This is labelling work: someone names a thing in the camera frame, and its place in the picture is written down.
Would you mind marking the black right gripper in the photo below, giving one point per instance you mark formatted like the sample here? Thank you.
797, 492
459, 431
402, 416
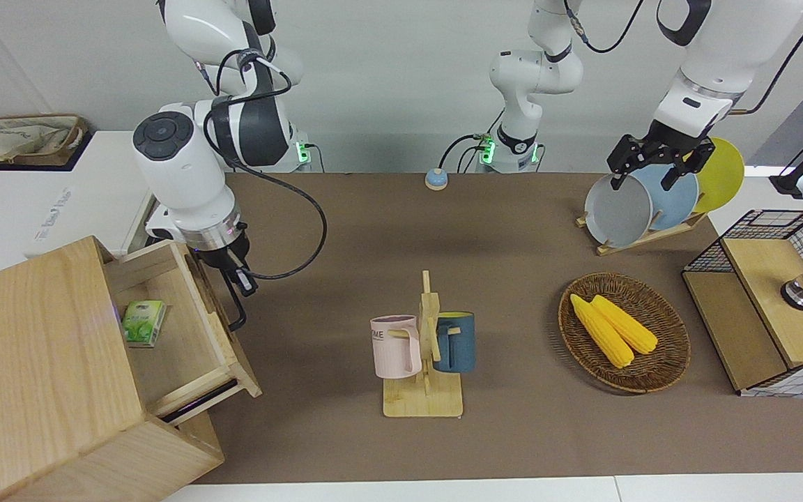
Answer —
219, 254

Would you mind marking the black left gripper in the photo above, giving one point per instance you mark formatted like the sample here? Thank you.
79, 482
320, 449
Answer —
659, 143

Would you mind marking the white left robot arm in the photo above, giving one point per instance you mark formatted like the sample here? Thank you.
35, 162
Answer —
715, 56

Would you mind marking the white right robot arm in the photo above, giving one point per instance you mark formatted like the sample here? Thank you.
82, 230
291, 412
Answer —
178, 174

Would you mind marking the light blue plate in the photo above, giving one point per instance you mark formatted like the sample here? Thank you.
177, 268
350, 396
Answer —
673, 202

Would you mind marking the grey plate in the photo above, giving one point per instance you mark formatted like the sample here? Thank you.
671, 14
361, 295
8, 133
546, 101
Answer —
617, 213

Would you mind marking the wooden dish rack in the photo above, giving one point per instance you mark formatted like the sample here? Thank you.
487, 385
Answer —
652, 237

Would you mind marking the yellow plate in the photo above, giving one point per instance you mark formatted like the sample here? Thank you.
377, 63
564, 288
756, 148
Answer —
722, 174

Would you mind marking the small green carton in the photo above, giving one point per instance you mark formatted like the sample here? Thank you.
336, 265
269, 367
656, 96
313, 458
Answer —
143, 323

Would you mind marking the yellow corn cob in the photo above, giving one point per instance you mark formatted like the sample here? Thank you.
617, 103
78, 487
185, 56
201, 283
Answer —
603, 335
635, 331

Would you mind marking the pink mug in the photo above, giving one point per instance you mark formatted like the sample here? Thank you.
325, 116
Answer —
391, 348

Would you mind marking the round wicker basket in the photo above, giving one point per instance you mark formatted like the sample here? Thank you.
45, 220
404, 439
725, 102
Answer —
645, 376

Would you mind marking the blue service bell, wooden base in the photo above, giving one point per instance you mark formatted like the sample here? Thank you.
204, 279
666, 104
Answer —
436, 181

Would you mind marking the wooden cabinet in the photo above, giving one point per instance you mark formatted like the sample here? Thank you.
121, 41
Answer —
32, 362

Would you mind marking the wooden mug tree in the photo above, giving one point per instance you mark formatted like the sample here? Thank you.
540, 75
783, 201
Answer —
422, 401

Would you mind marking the dark blue mug, yellow inside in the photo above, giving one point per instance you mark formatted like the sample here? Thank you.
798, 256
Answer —
459, 345

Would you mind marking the beige tote bag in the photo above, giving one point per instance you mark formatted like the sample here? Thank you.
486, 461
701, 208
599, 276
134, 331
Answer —
21, 139

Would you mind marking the brown table mat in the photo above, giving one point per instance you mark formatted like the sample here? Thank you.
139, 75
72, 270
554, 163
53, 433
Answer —
513, 432

